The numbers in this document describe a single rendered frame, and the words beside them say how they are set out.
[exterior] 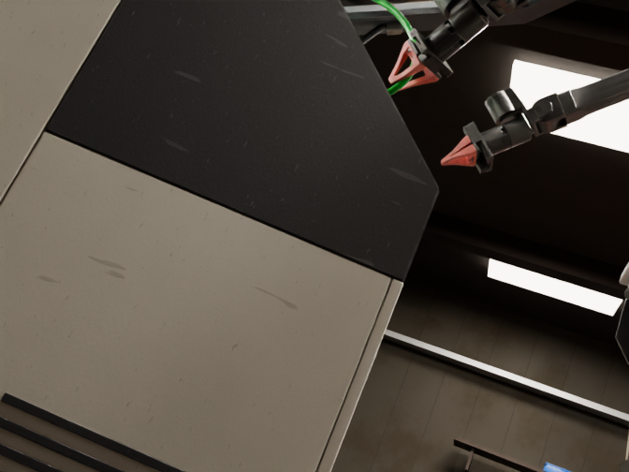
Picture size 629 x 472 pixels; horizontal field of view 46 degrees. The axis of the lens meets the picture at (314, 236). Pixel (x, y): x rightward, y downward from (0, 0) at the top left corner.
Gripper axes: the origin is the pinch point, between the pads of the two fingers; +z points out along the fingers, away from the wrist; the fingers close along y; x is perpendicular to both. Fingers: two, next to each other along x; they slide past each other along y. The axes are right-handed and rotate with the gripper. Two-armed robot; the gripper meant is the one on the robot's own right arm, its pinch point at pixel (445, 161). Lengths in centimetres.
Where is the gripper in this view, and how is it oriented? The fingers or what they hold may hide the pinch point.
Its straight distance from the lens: 169.8
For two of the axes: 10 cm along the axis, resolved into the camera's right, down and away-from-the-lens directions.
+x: -1.5, -3.9, -9.1
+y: -3.5, -8.4, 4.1
